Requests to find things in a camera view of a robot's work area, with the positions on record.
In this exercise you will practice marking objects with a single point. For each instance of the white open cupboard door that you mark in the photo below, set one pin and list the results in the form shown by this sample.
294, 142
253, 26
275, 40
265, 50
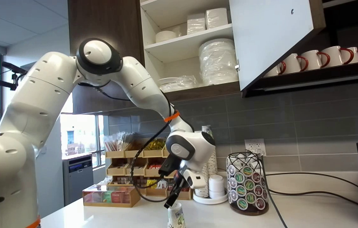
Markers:
270, 38

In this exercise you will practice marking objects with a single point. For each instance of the wooden tiered condiment rack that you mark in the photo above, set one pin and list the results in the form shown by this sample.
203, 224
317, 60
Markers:
121, 162

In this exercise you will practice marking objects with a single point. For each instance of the white shelved cupboard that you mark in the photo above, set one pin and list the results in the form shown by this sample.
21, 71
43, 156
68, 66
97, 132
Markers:
173, 46

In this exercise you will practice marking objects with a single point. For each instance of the white wall outlet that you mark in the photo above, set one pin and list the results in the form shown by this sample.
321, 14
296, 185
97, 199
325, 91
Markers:
254, 147

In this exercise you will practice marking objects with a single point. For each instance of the wooden tea bag box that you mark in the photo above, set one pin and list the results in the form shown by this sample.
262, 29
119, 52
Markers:
110, 197

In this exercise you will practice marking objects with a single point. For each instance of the white bowl stack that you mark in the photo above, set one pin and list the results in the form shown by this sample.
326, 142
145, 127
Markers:
167, 36

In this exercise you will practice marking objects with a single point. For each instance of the white round tray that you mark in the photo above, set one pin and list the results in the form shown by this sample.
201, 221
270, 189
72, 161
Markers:
211, 200

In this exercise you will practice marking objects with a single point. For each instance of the dark wood mug shelf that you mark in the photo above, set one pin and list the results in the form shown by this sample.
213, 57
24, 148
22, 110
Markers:
312, 78

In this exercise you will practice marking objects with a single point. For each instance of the dark wood cupboard door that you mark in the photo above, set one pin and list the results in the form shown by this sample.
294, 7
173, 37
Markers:
106, 21

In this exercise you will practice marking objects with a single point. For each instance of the plastic wrapped plate stack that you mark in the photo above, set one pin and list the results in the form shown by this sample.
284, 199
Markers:
217, 61

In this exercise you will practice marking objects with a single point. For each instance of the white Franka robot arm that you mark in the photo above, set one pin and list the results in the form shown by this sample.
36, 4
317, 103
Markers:
39, 109

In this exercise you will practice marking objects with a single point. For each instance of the clear plastic cutlery bag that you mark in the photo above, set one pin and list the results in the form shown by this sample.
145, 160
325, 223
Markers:
177, 83

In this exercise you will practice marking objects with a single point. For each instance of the grey dishwasher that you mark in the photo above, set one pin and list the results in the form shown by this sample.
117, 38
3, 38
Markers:
77, 178

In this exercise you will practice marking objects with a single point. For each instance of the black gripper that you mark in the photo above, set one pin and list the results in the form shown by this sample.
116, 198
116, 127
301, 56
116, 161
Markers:
181, 179

